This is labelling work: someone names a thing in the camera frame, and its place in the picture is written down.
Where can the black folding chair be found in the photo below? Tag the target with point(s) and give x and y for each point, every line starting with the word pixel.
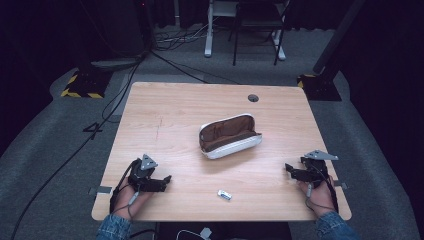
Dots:
pixel 258 23

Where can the white desk frame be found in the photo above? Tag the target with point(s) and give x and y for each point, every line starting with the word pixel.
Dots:
pixel 209 40

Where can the small white eraser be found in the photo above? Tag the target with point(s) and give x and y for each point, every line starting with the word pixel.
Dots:
pixel 224 195

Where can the person's right hand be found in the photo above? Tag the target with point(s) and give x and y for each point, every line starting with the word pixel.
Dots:
pixel 319 198

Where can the black stand base striped tape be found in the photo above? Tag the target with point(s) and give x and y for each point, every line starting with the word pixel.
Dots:
pixel 86 83
pixel 319 87

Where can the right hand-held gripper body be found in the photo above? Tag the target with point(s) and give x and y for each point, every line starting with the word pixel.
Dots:
pixel 315 166

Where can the white case with brown lining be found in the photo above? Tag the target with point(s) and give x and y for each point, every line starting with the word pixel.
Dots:
pixel 229 136

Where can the grey metal table clamp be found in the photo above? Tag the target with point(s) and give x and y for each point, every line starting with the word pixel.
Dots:
pixel 103 190
pixel 340 184

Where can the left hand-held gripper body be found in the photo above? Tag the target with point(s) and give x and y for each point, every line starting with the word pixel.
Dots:
pixel 142 176

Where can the person's left hand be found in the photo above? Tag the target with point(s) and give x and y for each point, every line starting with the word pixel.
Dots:
pixel 128 200

